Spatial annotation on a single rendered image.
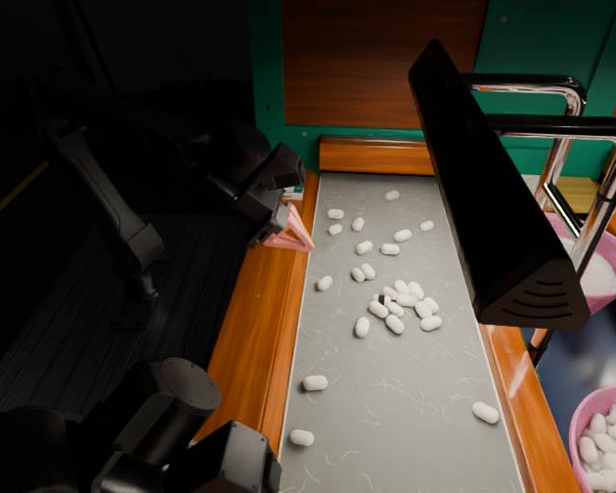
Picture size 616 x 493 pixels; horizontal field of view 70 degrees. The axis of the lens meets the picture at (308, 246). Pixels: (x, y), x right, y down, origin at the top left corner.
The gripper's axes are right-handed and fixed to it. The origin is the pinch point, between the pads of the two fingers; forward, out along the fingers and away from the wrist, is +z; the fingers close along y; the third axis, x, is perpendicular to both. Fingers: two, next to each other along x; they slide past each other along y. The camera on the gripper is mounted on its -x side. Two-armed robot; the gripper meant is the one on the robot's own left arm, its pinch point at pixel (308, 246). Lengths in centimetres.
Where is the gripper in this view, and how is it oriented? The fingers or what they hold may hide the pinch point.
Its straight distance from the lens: 72.0
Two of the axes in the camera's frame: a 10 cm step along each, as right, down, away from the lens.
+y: 0.9, -6.0, 7.9
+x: -6.4, 5.7, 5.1
